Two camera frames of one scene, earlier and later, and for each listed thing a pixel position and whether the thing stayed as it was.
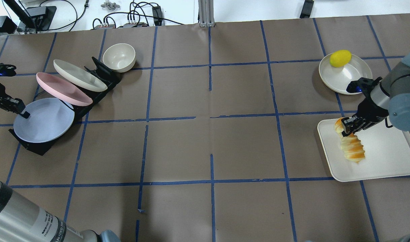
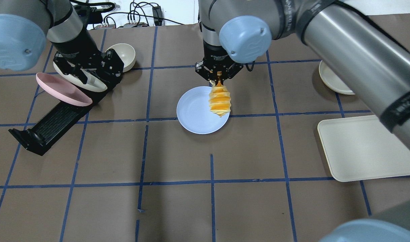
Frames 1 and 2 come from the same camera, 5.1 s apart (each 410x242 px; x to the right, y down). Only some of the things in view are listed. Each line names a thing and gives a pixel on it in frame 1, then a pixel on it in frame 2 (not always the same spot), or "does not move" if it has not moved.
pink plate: (64, 90) does not move
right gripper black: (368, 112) to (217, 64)
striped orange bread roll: (352, 147) to (219, 99)
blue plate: (50, 119) to (193, 112)
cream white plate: (78, 77) does not move
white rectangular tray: (389, 152) does not move
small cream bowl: (120, 57) does not move
